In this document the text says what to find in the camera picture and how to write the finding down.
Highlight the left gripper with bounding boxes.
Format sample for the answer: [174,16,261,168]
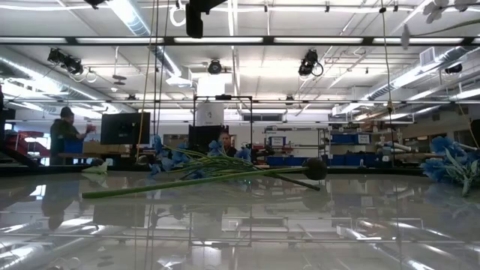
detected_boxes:
[185,0,229,39]

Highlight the blue flower bunch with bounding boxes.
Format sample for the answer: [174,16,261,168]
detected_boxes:
[419,135,480,198]
[148,133,323,192]

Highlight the pale long-stem flower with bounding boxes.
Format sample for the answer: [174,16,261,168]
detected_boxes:
[81,160,110,176]

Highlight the black tulip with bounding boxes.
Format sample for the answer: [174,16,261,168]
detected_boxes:
[81,157,329,200]

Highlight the white flower bunch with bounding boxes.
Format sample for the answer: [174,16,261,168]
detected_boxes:
[400,0,480,52]

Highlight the black overhead crossbar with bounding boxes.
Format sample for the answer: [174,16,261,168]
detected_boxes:
[0,35,480,47]

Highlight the black computer monitor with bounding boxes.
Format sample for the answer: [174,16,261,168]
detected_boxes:
[100,112,152,146]
[187,124,223,153]

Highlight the person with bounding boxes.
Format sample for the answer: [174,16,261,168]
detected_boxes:
[220,130,239,158]
[49,106,98,167]

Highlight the cardboard box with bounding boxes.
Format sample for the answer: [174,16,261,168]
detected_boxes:
[82,141,131,155]

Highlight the blue storage bins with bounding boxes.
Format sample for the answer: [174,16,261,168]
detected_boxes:
[266,155,320,167]

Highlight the blue box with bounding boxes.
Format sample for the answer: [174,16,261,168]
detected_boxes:
[62,139,85,155]

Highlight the shelf with blue bins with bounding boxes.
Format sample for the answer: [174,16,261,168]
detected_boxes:
[318,126,377,168]

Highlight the red metal structure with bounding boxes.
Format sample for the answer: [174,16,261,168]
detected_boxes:
[4,130,50,158]

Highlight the white cable ring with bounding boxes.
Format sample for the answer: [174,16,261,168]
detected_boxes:
[169,5,188,28]

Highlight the black hanging cables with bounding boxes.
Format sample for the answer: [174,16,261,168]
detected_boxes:
[151,0,170,138]

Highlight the black station frame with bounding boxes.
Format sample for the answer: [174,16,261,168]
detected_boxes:
[192,94,254,168]

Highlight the hanging cable yellow plug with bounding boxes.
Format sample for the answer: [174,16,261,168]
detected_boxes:
[378,0,397,168]

